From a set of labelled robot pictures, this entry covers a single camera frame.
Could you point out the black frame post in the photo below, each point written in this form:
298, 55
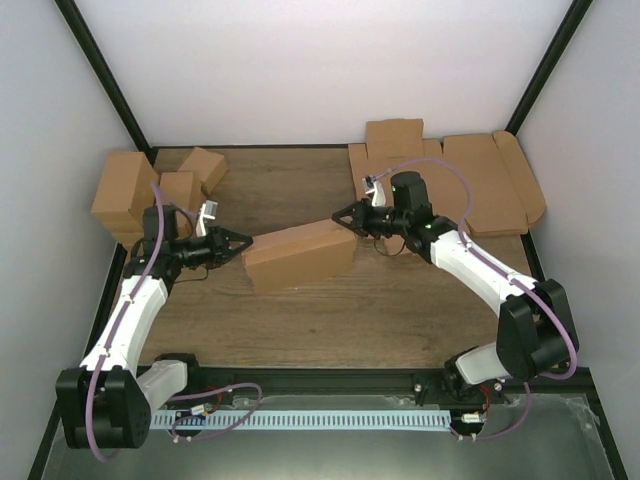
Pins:
560, 41
93, 54

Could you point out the black left frame post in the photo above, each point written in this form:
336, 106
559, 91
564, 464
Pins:
93, 54

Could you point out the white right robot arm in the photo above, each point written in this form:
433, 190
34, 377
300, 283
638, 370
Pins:
536, 334

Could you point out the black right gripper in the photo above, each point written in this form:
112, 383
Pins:
360, 224

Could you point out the tilted small cardboard box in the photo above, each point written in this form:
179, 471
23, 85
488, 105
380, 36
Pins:
208, 167

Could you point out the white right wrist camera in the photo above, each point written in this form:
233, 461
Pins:
374, 190

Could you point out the light blue slotted cable duct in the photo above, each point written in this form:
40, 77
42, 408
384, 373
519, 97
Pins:
308, 420

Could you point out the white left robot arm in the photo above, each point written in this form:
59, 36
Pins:
105, 402

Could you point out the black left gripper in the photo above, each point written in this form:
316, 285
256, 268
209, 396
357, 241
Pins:
220, 239

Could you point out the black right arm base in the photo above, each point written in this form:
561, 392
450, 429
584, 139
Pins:
438, 387

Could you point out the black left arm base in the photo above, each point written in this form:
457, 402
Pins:
201, 380

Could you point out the tall folded cardboard box stack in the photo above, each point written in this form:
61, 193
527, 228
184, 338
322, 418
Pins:
123, 194

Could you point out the black right frame post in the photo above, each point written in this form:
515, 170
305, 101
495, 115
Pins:
560, 41

